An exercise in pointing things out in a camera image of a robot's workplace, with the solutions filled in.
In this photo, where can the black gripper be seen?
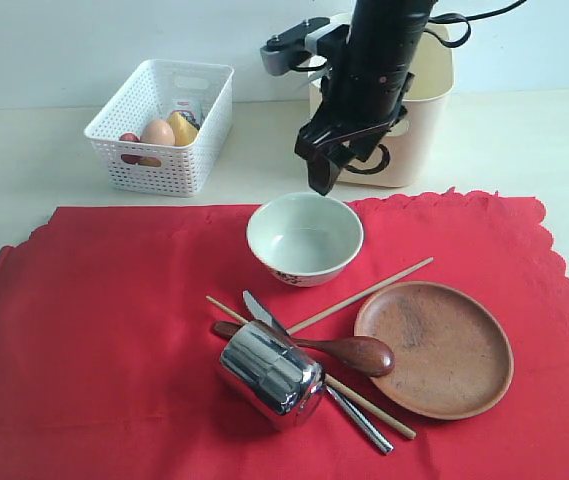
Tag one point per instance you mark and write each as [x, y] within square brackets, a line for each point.
[361, 99]

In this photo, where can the white ceramic bowl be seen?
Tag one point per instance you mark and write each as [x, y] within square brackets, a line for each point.
[304, 239]

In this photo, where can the blue white milk carton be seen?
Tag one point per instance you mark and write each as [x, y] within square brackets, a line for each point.
[190, 109]

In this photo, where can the steel table knife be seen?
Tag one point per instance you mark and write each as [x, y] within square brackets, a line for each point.
[259, 312]

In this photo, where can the beige egg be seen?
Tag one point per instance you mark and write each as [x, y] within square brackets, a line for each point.
[158, 132]

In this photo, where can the yellow lemon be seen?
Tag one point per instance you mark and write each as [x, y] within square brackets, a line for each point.
[149, 161]

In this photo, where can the brown wooden spoon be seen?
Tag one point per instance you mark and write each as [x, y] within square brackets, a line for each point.
[359, 355]

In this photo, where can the red sausage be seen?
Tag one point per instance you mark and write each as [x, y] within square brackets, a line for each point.
[127, 158]

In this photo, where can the shiny steel cup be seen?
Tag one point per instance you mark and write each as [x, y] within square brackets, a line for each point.
[268, 370]

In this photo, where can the brown wooden plate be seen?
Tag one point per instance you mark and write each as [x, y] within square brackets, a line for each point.
[453, 359]

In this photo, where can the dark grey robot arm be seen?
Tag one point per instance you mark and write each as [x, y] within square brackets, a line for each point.
[375, 25]

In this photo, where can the cream plastic bin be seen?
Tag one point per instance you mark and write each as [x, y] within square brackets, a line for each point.
[410, 142]

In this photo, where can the upper wooden chopstick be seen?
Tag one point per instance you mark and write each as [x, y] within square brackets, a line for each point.
[359, 296]

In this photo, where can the wooden chopstick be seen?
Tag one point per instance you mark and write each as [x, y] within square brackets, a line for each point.
[340, 387]
[359, 296]

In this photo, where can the white perforated plastic basket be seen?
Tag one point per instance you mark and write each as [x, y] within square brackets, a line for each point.
[146, 95]

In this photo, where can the lower wooden chopstick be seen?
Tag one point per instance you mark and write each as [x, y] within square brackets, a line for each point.
[340, 387]

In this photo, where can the red table cloth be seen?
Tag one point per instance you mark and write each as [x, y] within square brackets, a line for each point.
[107, 362]

